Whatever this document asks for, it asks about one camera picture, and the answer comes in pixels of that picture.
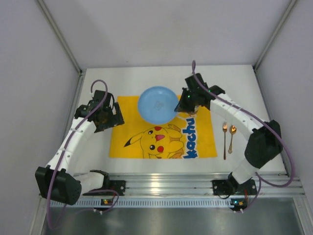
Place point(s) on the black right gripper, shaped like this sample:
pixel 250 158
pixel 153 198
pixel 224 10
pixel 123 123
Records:
pixel 185 102

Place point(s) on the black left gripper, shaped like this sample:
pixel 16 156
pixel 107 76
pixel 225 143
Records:
pixel 113 116

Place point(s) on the blue plastic plate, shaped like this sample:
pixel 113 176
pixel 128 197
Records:
pixel 157 104

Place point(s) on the yellow Pikachu cloth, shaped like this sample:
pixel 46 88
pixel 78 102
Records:
pixel 185 137

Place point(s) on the copper fork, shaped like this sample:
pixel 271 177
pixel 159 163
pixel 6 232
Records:
pixel 225 128

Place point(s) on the copper spoon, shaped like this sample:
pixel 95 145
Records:
pixel 232 131

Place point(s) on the steel cup with cork base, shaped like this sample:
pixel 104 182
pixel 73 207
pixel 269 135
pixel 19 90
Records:
pixel 194 112

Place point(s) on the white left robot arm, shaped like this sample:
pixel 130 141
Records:
pixel 56 181

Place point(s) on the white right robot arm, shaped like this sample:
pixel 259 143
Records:
pixel 262 137

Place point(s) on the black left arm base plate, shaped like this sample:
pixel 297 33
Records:
pixel 117 185

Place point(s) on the aluminium mounting rail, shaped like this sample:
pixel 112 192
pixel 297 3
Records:
pixel 170 185

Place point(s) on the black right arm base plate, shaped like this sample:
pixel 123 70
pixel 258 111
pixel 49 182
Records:
pixel 223 188

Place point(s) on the perforated metal cable tray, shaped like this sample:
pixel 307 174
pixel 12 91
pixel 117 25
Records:
pixel 160 203

